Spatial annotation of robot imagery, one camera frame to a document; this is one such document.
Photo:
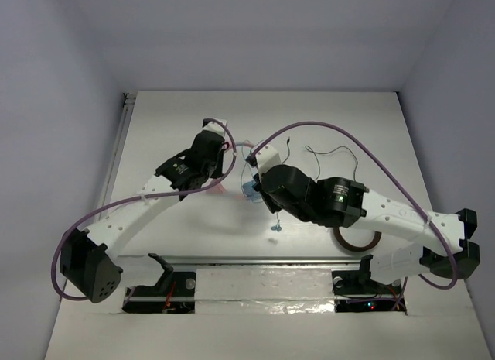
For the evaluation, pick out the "brown silver headphones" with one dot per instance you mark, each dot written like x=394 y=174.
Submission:
x=356 y=241

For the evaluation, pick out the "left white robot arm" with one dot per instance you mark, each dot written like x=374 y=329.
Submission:
x=86 y=257

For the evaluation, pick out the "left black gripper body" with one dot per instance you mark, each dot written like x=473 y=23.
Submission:
x=216 y=170

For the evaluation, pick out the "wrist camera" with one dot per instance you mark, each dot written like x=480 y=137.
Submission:
x=215 y=126
x=264 y=159

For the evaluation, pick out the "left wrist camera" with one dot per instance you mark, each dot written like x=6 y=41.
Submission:
x=215 y=126

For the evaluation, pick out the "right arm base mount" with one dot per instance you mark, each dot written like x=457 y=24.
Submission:
x=355 y=292

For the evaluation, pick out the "white foam front board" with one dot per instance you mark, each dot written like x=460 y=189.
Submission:
x=446 y=329

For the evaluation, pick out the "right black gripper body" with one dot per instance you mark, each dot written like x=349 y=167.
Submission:
x=274 y=206

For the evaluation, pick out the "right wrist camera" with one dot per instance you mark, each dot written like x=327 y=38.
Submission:
x=264 y=159

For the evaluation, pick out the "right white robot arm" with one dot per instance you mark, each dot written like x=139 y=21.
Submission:
x=439 y=244

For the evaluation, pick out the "pink blue cat-ear headphones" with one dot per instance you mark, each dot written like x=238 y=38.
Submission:
x=240 y=182

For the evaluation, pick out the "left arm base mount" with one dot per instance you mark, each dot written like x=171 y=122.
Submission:
x=173 y=292

